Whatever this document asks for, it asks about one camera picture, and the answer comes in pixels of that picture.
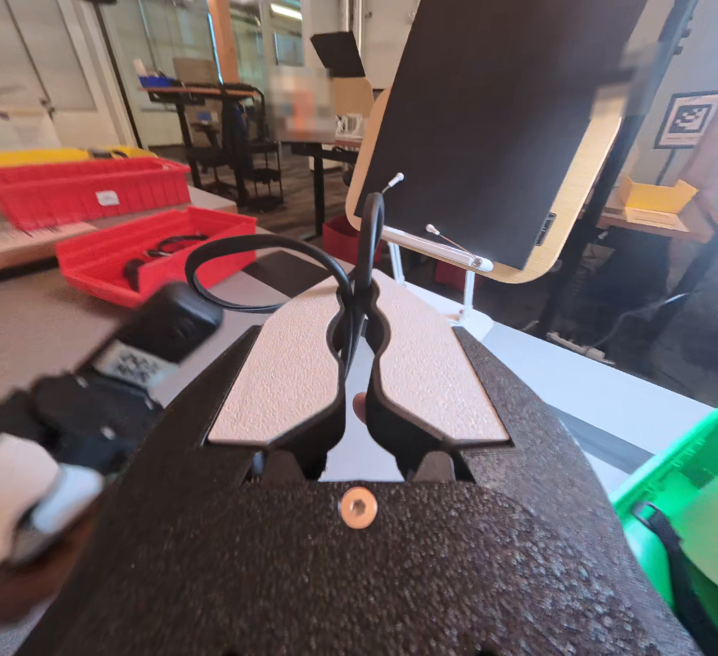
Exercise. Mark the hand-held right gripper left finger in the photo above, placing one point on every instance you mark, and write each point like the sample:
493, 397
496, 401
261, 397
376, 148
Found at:
286, 381

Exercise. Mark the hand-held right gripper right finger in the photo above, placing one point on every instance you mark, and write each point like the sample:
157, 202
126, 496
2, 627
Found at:
437, 381

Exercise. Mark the red open-front bin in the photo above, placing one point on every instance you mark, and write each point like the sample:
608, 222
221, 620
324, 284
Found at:
90, 268

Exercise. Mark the green plastic bin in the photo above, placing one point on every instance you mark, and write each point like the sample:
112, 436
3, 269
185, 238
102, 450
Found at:
684, 442

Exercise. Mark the person's right hand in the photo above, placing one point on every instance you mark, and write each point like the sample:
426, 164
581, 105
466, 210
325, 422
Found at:
360, 406

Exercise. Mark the person's left hand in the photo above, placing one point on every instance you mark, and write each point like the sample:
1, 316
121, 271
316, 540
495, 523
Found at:
39, 577

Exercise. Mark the red bag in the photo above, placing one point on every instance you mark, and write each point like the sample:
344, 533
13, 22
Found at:
449, 277

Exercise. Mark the dark red storage bin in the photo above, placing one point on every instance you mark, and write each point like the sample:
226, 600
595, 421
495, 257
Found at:
339, 240

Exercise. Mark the grey side table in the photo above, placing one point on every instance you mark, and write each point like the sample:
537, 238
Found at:
213, 198

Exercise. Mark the red bin with white label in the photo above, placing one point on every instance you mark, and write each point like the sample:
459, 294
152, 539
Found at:
56, 195

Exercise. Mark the wooden top office desk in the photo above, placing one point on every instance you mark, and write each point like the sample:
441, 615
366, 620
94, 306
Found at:
196, 90
314, 148

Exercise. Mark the wooden side desk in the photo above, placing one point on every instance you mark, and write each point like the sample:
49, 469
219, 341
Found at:
645, 226

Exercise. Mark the yellow plastic bin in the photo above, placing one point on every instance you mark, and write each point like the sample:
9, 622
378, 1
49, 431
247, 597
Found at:
45, 155

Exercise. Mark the black board with wooden rim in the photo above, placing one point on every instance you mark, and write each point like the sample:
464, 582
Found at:
493, 106

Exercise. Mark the yellow cardboard box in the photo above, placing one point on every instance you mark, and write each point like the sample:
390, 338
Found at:
656, 198

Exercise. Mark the beige board panel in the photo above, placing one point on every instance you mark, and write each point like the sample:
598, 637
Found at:
350, 97

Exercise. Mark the black flag panel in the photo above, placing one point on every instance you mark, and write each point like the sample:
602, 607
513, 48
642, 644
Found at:
339, 55

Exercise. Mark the blue storage bin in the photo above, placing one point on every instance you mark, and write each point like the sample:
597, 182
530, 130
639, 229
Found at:
148, 80

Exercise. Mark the black floor lamp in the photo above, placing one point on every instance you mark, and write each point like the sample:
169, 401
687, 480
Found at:
112, 61

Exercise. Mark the framed poster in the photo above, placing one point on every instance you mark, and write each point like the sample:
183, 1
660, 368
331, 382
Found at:
687, 120

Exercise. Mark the wooden post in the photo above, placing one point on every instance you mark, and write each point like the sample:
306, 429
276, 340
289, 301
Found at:
219, 10

